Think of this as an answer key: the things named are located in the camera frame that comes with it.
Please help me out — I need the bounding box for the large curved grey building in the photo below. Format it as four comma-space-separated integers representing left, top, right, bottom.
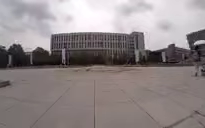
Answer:
50, 31, 146, 57

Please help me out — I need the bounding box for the dark hedge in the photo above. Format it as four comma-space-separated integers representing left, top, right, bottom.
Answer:
49, 51, 151, 66

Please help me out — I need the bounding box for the low grey building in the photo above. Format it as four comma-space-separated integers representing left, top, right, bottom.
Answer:
150, 43, 193, 64

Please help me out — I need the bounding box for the person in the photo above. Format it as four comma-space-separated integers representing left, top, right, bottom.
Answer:
192, 39, 205, 77

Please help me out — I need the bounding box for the grey paved plaza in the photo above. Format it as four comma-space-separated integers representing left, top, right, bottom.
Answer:
0, 65, 205, 128

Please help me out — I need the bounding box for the row of dark trees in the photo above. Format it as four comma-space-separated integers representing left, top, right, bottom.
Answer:
0, 43, 52, 67

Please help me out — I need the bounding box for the row of white banners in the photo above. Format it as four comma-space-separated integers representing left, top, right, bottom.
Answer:
0, 48, 168, 68

